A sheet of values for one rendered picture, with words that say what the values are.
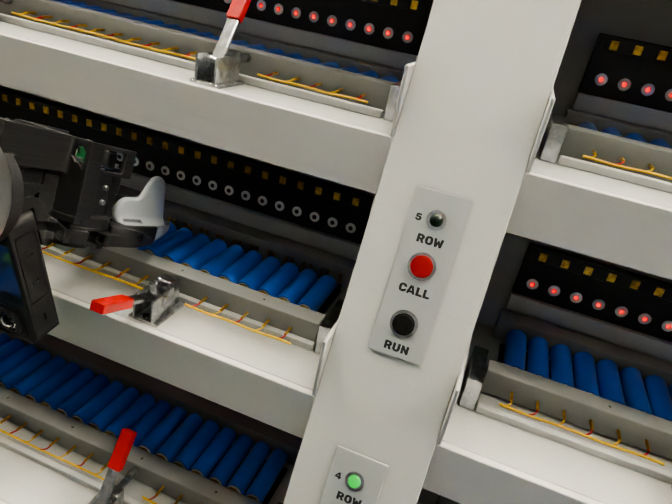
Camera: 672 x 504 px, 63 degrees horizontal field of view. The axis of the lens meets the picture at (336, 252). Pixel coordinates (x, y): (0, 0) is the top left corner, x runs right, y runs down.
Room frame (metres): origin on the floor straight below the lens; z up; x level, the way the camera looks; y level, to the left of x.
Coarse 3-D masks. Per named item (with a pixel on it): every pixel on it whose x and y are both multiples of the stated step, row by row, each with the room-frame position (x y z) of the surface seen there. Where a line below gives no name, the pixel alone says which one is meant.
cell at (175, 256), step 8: (192, 240) 0.55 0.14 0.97; (200, 240) 0.56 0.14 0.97; (208, 240) 0.57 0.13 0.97; (176, 248) 0.53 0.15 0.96; (184, 248) 0.53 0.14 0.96; (192, 248) 0.54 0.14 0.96; (200, 248) 0.55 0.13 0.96; (168, 256) 0.51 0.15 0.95; (176, 256) 0.52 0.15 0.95; (184, 256) 0.53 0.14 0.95
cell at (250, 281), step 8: (264, 264) 0.53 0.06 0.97; (272, 264) 0.54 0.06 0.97; (256, 272) 0.51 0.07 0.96; (264, 272) 0.52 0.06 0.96; (272, 272) 0.53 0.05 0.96; (240, 280) 0.50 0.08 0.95; (248, 280) 0.50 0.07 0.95; (256, 280) 0.50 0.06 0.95; (264, 280) 0.52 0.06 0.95; (256, 288) 0.50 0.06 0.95
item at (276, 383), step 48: (192, 192) 0.61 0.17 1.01; (336, 240) 0.57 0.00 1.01; (96, 288) 0.47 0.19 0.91; (96, 336) 0.45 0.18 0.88; (144, 336) 0.43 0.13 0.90; (192, 336) 0.44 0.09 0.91; (240, 336) 0.45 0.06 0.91; (192, 384) 0.43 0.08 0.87; (240, 384) 0.42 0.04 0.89; (288, 384) 0.40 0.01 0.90; (288, 432) 0.42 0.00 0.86
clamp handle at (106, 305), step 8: (152, 288) 0.44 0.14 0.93; (112, 296) 0.40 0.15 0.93; (120, 296) 0.41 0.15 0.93; (128, 296) 0.42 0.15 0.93; (136, 296) 0.42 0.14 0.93; (144, 296) 0.43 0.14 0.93; (152, 296) 0.44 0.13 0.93; (96, 304) 0.38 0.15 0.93; (104, 304) 0.38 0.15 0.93; (112, 304) 0.38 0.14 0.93; (120, 304) 0.39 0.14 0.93; (128, 304) 0.40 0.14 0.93; (96, 312) 0.38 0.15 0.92; (104, 312) 0.38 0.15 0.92; (112, 312) 0.39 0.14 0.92
